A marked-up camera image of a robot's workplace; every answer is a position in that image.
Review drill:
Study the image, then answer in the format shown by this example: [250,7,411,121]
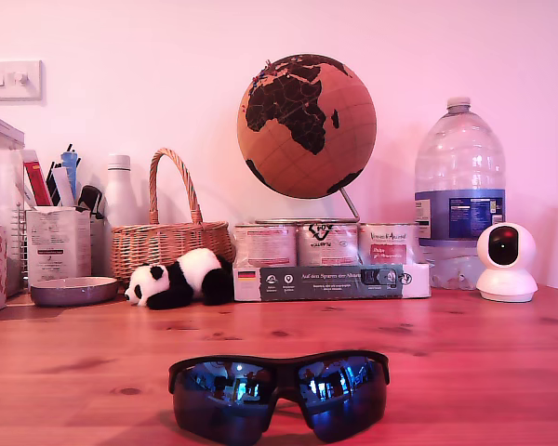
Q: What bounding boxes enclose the black sunglasses blue mirrored lenses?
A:
[167,348,392,446]

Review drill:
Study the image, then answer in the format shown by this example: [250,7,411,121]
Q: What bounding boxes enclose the cork globe on metal stand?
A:
[236,53,378,227]

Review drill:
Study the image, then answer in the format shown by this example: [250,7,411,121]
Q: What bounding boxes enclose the printed cardboard can tray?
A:
[232,262,432,302]

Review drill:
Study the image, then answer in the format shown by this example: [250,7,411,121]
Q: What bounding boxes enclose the panda plush toy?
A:
[123,247,236,311]

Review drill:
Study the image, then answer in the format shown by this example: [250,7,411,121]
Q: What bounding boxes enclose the tin can red label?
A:
[357,222,422,267]

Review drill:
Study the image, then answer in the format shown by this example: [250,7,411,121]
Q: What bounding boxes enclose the white insulated bottle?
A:
[102,153,146,230]

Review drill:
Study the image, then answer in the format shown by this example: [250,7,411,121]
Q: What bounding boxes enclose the large clear water bottle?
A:
[413,96,507,292]

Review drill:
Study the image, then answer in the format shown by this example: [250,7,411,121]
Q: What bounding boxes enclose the shallow grey bowl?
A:
[30,276,120,308]

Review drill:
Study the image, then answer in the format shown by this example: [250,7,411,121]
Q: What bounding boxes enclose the white cardboard pen box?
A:
[25,207,93,285]

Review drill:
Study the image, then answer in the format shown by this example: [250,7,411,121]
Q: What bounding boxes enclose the red flat box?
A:
[22,160,53,207]

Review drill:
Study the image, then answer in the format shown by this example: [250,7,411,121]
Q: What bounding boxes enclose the clear plastic lidded container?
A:
[0,114,27,298]

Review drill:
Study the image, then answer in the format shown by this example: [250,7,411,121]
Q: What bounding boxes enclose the wicker basket with handle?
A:
[110,147,237,284]

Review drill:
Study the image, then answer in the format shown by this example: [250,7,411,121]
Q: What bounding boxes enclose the small white round camera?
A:
[474,221,539,304]

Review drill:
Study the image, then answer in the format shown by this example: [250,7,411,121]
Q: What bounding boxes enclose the metal wire rack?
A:
[11,202,29,289]

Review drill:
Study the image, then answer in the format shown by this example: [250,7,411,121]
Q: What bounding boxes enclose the white wall switch plate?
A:
[0,59,44,102]

